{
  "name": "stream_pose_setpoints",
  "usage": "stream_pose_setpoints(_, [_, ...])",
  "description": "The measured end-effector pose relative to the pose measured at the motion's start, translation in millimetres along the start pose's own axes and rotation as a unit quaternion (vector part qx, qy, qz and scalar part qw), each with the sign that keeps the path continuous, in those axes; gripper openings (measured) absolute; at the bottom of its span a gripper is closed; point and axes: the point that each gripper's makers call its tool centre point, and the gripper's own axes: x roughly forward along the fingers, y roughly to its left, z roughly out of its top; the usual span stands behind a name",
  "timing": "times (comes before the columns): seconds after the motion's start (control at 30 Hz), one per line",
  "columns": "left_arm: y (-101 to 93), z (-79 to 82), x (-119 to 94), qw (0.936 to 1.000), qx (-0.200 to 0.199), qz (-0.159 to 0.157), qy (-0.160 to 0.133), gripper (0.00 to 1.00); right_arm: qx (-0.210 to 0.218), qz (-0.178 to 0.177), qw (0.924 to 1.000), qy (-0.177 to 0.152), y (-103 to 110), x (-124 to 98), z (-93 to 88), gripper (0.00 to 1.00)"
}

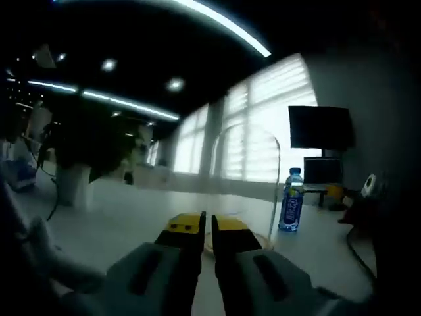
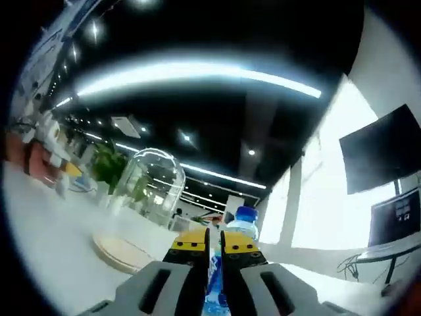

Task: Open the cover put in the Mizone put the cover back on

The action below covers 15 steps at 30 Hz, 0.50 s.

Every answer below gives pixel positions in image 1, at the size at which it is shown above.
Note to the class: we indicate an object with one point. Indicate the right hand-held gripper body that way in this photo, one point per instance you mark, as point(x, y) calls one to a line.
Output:
point(369, 185)

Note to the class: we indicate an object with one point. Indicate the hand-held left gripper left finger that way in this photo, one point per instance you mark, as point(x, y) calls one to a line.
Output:
point(158, 276)

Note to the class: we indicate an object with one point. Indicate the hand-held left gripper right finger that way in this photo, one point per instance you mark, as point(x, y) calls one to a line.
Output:
point(250, 283)

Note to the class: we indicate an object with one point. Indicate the blue drink bottle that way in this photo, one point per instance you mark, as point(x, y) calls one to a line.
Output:
point(291, 204)

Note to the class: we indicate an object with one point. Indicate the clear glass dome cover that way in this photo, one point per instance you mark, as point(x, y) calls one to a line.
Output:
point(243, 154)

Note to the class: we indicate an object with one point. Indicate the dark laptop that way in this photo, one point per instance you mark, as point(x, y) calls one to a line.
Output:
point(322, 171)

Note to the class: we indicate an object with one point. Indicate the round wooden base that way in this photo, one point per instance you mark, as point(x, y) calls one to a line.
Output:
point(264, 242)

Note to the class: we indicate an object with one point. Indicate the black monitor on stand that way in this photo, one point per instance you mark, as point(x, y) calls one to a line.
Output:
point(319, 126)

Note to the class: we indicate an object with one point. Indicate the white counter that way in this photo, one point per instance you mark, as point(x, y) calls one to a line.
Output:
point(151, 174)

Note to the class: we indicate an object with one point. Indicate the window with white blinds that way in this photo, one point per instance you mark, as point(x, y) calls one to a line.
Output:
point(263, 98)

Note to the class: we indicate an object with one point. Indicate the white plant pot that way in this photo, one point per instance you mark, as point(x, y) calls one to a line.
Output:
point(74, 184)

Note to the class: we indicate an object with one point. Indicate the green potted plant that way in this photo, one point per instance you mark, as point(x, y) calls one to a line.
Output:
point(89, 141)

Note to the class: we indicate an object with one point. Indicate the blue and white box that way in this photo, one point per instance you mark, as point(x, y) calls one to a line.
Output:
point(18, 174)

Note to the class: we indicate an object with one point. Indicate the long curved ceiling light strip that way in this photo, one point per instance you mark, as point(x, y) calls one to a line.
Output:
point(210, 14)

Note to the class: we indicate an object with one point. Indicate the small round ceiling spotlight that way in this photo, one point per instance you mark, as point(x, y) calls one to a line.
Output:
point(61, 56)

